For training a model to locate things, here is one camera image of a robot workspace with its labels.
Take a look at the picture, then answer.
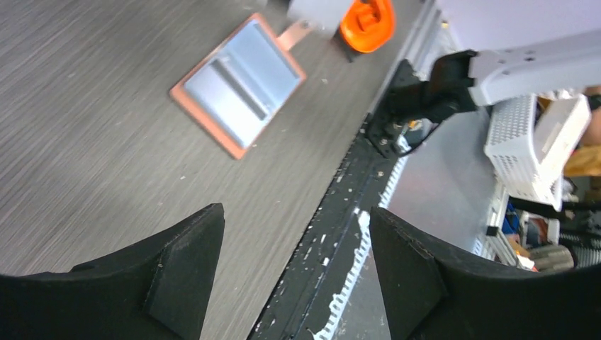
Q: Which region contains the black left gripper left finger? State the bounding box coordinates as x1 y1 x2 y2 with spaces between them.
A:
1 203 225 339

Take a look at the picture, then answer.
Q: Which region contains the pink leather card holder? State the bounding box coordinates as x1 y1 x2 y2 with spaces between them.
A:
169 13 311 159

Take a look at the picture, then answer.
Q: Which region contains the orange horseshoe toy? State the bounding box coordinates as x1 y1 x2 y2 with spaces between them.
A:
339 0 396 53

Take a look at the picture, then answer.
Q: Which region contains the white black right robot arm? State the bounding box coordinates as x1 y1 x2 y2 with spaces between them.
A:
365 28 600 158

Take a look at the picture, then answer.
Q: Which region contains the white perforated plastic basket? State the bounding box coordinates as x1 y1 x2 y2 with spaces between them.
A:
484 94 591 210

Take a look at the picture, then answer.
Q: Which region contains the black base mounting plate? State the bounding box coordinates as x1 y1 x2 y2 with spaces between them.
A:
248 119 405 339

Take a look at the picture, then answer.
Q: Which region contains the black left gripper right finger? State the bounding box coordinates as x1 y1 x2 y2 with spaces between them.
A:
369 208 600 339

